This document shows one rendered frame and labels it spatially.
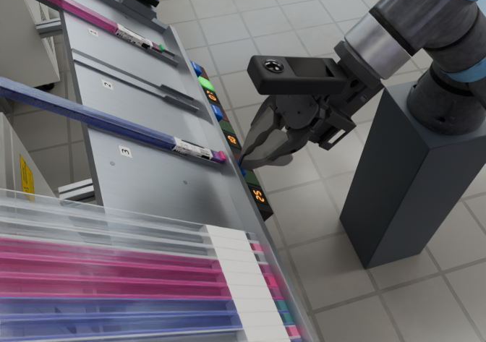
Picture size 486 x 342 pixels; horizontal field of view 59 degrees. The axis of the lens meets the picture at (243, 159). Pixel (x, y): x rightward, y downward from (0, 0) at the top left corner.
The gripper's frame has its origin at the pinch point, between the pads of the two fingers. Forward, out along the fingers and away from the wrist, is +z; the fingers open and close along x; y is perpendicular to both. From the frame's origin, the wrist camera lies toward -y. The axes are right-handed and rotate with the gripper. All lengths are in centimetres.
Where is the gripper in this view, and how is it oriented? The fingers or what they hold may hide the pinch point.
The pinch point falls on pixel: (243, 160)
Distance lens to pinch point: 60.0
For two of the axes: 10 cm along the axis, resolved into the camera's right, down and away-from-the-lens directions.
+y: 6.7, 2.3, 7.1
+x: -3.5, -7.4, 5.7
